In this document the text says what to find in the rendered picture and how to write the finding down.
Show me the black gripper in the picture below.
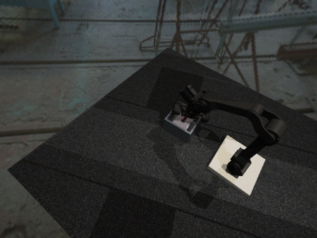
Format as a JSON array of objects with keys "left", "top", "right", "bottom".
[{"left": 172, "top": 101, "right": 210, "bottom": 123}]

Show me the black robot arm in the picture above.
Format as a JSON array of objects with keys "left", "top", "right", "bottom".
[{"left": 179, "top": 85, "right": 288, "bottom": 178}]

